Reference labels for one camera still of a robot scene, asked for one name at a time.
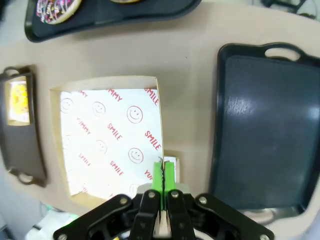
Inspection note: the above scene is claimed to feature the dark brown serving tray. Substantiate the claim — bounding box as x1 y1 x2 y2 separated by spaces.
0 64 48 188

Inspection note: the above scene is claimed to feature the chocolate sprinkled donut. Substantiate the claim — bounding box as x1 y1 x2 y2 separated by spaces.
109 0 147 5
35 0 83 26

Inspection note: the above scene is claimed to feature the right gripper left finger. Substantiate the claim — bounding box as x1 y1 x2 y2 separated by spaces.
53 161 165 240

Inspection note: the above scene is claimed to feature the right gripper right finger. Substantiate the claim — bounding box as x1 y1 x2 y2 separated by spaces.
163 161 275 240

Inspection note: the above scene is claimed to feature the black metal stand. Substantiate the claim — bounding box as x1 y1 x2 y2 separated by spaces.
261 0 320 20

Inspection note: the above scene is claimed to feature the yellow sprinkled donut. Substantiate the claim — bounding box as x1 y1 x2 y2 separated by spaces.
9 83 29 117

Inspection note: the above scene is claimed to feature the black plastic serving tray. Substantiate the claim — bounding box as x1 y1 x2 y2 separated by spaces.
24 0 203 43
209 41 320 225

